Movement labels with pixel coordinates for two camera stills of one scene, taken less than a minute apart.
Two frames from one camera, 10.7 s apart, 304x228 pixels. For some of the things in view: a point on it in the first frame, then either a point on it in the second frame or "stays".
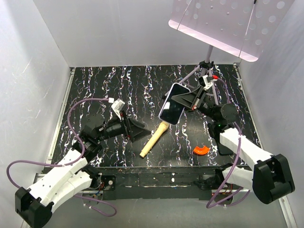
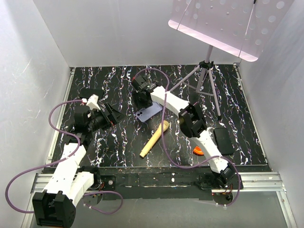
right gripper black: [193, 99] → [137, 104]
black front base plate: [154, 183] stays
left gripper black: [132, 130] → [114, 117]
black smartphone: [172, 111] → [88, 92]
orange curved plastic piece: [201, 151] stays
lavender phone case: [172, 111] → [143, 113]
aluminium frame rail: [39, 177] stays
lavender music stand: [242, 28] stays
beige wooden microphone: [163, 126] stays
